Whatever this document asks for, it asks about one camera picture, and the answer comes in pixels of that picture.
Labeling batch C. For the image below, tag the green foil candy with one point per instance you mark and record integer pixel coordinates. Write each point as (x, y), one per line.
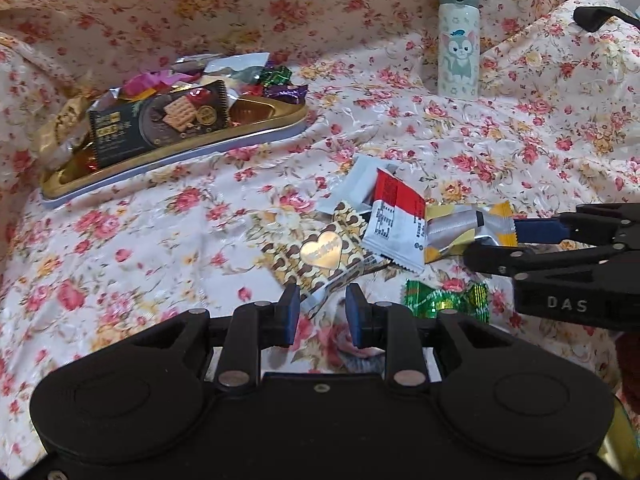
(440, 300)

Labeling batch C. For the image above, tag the white cartoon cat water bottle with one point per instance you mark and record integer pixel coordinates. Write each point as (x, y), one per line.
(457, 50)

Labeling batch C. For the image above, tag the yellow silver snack packet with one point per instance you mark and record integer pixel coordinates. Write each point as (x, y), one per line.
(450, 230)

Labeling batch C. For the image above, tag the gold tin with blue rim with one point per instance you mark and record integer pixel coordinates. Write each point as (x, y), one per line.
(165, 166)

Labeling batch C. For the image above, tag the brown gold heart snack packet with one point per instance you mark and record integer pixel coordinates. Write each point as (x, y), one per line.
(320, 255)

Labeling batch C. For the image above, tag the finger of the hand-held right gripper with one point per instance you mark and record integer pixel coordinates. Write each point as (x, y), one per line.
(542, 230)
(525, 260)

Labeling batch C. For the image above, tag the red white snack packet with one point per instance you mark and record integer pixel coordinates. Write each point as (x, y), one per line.
(395, 220)

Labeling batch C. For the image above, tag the gold tray of snacks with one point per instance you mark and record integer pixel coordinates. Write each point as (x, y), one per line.
(240, 77)

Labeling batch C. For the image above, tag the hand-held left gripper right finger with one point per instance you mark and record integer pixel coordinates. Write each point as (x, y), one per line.
(354, 317)

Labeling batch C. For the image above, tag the black cracker packet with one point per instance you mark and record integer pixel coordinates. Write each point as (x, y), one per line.
(160, 120)

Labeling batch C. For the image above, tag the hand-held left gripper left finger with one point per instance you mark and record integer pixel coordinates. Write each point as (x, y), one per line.
(290, 315)

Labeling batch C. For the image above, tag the floral sofa cover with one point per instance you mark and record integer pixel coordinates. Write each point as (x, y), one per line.
(150, 240)

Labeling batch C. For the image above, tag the gold metal tray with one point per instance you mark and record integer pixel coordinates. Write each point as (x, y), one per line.
(622, 440)

